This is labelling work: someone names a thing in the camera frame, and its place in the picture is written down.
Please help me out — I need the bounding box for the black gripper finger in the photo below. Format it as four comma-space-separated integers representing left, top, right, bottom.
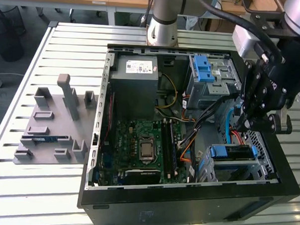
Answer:
241, 105, 294, 136
235, 59, 269, 130

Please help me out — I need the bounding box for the hard disk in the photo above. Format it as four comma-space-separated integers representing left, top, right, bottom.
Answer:
211, 144, 258, 162

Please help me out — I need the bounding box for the metal disk bay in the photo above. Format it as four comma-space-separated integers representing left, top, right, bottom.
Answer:
198, 142, 273, 186

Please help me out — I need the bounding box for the metal drive cage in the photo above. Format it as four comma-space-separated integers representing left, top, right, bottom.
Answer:
186, 54, 244, 112

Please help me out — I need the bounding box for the blue drive latch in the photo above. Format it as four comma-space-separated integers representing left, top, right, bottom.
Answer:
193, 55, 215, 83

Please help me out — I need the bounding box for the brown cardboard box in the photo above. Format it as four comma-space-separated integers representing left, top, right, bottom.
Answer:
205, 19, 236, 33

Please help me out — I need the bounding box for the installed RAM stick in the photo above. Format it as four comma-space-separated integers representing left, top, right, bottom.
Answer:
168, 120, 182, 179

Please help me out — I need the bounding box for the CPU socket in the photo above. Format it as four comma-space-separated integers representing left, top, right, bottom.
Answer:
136, 135, 159, 166

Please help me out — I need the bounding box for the grey power supply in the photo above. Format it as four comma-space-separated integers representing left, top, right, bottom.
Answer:
107, 53, 160, 121

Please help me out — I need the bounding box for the silver CPU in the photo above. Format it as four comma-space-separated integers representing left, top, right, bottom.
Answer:
139, 141, 155, 160

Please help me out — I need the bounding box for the green motherboard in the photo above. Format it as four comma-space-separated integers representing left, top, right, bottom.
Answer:
98, 116, 199, 190

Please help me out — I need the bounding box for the black graphics card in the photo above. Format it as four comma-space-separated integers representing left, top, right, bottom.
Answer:
123, 167, 162, 186

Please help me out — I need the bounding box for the black PC case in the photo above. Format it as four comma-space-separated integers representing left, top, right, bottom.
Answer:
76, 41, 300, 225

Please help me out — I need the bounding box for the grey parts rack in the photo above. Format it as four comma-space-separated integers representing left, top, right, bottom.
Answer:
13, 71, 100, 168

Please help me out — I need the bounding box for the spare RAM stick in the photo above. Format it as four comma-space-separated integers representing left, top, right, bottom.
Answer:
32, 135, 59, 143

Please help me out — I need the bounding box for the black mesh waste bin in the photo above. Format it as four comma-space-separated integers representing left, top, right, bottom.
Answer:
0, 5, 28, 63

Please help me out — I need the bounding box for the blue data wire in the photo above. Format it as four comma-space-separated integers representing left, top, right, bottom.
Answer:
224, 103, 241, 147

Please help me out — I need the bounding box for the black cable bundle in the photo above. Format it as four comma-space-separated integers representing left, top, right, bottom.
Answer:
179, 93, 240, 152

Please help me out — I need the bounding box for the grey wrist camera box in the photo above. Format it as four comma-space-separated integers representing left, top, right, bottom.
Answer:
231, 25, 265, 58

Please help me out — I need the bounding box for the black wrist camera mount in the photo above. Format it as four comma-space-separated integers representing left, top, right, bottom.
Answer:
250, 11, 300, 40

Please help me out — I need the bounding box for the thick black camera cable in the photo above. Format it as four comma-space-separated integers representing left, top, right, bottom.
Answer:
194, 0, 290, 65

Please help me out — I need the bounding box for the yellow wire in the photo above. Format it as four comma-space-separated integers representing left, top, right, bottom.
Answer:
155, 72, 179, 110

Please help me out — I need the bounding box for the orange data wire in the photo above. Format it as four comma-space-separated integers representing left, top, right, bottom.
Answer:
179, 145, 194, 165

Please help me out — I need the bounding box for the wooden desk white frame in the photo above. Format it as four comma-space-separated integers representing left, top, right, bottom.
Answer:
0, 0, 110, 25
106, 0, 248, 35

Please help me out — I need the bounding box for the white floor cable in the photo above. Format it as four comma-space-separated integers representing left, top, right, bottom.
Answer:
0, 72, 25, 78

